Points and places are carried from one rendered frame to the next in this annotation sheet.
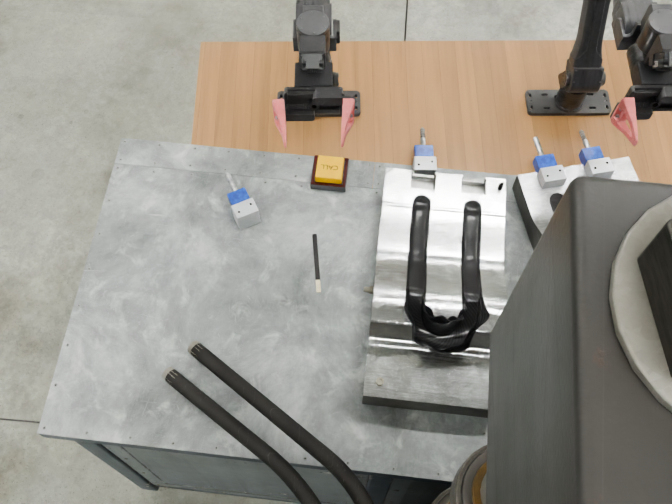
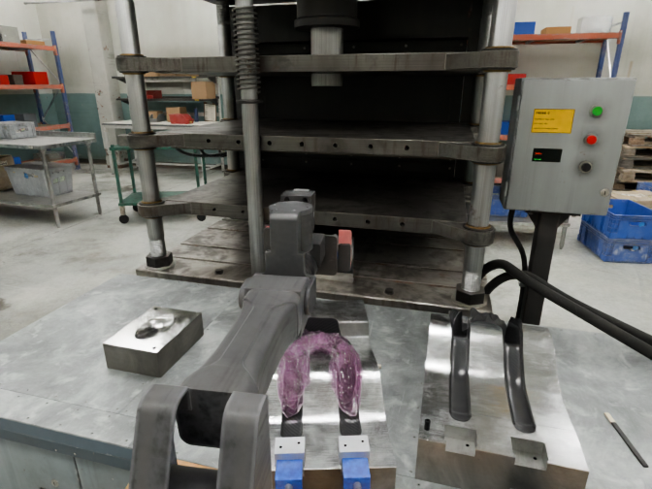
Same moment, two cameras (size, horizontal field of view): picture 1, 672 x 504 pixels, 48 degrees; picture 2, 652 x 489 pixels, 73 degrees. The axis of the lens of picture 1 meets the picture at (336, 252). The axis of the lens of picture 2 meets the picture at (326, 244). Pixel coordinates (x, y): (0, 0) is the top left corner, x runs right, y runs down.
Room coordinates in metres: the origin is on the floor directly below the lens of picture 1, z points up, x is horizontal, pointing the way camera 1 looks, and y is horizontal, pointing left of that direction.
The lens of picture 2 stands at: (1.47, -0.43, 1.45)
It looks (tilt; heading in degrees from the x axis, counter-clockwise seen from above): 20 degrees down; 189
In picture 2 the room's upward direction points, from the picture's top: straight up
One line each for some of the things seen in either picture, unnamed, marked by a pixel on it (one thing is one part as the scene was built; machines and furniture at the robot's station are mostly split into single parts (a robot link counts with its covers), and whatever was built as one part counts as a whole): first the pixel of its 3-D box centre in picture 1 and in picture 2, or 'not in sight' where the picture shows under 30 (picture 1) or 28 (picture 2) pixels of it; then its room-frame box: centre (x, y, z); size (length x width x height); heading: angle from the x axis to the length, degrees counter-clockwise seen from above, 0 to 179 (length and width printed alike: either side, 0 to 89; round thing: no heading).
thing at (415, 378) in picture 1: (438, 282); (487, 374); (0.63, -0.21, 0.87); 0.50 x 0.26 x 0.14; 174
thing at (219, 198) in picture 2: not in sight; (330, 209); (-0.31, -0.69, 0.96); 1.29 x 0.83 x 0.18; 84
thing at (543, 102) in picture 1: (571, 93); not in sight; (1.13, -0.56, 0.84); 0.20 x 0.07 x 0.08; 90
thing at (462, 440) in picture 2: (472, 189); (459, 444); (0.85, -0.30, 0.87); 0.05 x 0.05 x 0.04; 84
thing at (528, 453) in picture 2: (422, 184); (527, 458); (0.86, -0.19, 0.87); 0.05 x 0.05 x 0.04; 84
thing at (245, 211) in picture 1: (238, 197); not in sight; (0.85, 0.22, 0.83); 0.13 x 0.05 x 0.05; 25
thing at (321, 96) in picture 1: (333, 122); not in sight; (0.78, 0.00, 1.20); 0.09 x 0.07 x 0.07; 0
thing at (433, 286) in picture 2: not in sight; (326, 252); (-0.31, -0.70, 0.76); 1.30 x 0.84 x 0.07; 84
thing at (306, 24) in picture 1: (316, 31); not in sight; (0.95, 0.04, 1.24); 0.12 x 0.09 x 0.12; 0
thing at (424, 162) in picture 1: (423, 151); not in sight; (0.97, -0.20, 0.83); 0.13 x 0.05 x 0.05; 179
